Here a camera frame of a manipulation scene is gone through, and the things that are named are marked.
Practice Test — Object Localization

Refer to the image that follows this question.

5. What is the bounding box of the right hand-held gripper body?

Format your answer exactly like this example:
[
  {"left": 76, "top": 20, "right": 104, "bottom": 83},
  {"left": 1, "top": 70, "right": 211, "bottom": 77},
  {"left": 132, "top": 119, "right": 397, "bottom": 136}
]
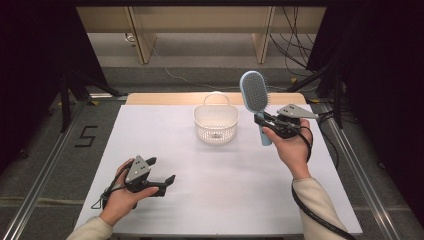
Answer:
[{"left": 270, "top": 103, "right": 320, "bottom": 140}]

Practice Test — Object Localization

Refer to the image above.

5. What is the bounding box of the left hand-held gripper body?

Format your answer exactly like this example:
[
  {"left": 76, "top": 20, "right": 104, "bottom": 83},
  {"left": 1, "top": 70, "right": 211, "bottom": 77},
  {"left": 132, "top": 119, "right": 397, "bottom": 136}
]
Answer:
[{"left": 124, "top": 155, "right": 158, "bottom": 194}]

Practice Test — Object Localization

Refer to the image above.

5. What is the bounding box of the light blue hairbrush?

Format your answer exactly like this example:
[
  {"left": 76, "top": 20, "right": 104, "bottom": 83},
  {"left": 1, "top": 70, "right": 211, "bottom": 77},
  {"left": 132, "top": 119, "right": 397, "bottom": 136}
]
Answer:
[{"left": 239, "top": 70, "right": 274, "bottom": 147}]

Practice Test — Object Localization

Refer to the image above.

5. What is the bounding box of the white plastic basket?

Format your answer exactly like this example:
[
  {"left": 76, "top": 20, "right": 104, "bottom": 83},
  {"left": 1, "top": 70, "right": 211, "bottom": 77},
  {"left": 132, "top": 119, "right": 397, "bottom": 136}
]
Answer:
[{"left": 193, "top": 92, "right": 240, "bottom": 145}]

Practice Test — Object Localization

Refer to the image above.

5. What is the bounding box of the person's left hand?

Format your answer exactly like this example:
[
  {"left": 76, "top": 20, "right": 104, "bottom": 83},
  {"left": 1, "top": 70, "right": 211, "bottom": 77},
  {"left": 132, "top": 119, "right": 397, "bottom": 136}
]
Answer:
[{"left": 98, "top": 158, "right": 160, "bottom": 228}]

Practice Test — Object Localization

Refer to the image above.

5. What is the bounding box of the person's right hand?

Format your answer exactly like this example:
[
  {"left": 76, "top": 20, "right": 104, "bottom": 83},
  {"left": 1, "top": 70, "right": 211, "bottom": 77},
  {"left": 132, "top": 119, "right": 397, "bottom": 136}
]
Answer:
[{"left": 262, "top": 118, "right": 314, "bottom": 181}]

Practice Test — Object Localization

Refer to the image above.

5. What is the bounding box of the white table sheet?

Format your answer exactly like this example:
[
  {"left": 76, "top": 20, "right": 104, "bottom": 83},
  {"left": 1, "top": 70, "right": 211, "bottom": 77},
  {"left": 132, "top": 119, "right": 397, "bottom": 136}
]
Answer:
[{"left": 74, "top": 104, "right": 364, "bottom": 236}]

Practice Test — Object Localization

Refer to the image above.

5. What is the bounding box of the black tripod stand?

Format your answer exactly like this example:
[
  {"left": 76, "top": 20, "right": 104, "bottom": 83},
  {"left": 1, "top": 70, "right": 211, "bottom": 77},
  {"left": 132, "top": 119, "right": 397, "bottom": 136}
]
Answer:
[
  {"left": 285, "top": 64, "right": 345, "bottom": 130},
  {"left": 59, "top": 66, "right": 130, "bottom": 134}
]

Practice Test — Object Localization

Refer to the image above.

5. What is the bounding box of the wooden table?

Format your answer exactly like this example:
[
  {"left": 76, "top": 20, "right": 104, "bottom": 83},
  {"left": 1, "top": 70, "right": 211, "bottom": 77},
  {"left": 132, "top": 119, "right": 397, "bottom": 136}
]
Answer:
[{"left": 125, "top": 92, "right": 308, "bottom": 107}]

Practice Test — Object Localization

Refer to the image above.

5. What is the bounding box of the black curtain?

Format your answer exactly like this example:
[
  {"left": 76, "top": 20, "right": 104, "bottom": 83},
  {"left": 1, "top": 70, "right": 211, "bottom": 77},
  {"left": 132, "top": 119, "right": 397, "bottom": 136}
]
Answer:
[
  {"left": 305, "top": 0, "right": 424, "bottom": 219},
  {"left": 0, "top": 0, "right": 110, "bottom": 176}
]

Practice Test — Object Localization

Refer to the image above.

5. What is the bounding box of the beige wooden desk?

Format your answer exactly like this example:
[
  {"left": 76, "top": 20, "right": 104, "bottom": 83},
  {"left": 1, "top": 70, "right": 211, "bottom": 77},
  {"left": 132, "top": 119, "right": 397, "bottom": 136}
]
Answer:
[{"left": 75, "top": 5, "right": 327, "bottom": 65}]

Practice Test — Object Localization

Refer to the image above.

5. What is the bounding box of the left hand-held gripper cable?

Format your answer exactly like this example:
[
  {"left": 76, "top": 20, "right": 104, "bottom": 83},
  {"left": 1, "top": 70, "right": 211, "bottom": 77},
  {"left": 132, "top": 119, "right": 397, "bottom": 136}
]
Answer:
[{"left": 90, "top": 162, "right": 134, "bottom": 211}]

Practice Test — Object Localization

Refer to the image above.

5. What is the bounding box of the hand-held gripper cable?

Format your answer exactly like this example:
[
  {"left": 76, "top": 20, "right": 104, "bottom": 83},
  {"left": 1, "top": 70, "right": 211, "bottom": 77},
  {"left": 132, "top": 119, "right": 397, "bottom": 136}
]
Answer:
[
  {"left": 90, "top": 162, "right": 134, "bottom": 211},
  {"left": 290, "top": 125, "right": 357, "bottom": 240}
]

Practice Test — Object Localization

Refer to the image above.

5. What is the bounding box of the bundle of black cables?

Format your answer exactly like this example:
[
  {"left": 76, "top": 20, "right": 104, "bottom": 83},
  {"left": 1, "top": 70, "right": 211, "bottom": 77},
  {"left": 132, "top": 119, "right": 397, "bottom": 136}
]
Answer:
[{"left": 269, "top": 5, "right": 326, "bottom": 78}]

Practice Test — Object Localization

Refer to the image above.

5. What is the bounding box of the white floor cable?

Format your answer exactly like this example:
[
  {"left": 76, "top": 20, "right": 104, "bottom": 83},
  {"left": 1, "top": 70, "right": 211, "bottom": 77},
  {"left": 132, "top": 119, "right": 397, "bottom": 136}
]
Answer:
[{"left": 146, "top": 33, "right": 319, "bottom": 93}]

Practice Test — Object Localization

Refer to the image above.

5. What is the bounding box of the aluminium floor rail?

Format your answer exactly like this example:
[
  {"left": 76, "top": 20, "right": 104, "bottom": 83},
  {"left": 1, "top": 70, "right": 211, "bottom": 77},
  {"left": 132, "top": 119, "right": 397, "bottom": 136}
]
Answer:
[
  {"left": 0, "top": 99, "right": 86, "bottom": 240},
  {"left": 319, "top": 103, "right": 403, "bottom": 240}
]

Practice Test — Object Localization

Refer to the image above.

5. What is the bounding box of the right hand-held gripper cable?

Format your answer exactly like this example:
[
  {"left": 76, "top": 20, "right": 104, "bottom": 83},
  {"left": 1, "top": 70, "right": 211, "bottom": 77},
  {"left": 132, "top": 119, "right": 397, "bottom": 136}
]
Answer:
[{"left": 290, "top": 125, "right": 357, "bottom": 240}]

